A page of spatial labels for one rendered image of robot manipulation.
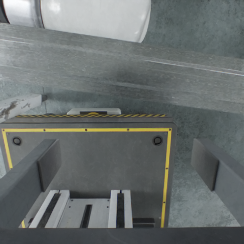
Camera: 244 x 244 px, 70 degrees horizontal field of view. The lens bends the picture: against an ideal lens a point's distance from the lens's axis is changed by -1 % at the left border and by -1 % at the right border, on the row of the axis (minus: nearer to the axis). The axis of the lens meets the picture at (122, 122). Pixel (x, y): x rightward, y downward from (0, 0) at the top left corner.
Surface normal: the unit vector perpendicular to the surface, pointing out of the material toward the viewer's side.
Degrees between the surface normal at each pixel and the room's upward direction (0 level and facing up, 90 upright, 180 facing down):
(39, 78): 0
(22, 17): 34
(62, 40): 0
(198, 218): 0
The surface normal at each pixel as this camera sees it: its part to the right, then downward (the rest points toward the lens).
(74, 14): -0.05, 0.51
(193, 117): 0.00, 0.28
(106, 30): 0.02, 0.79
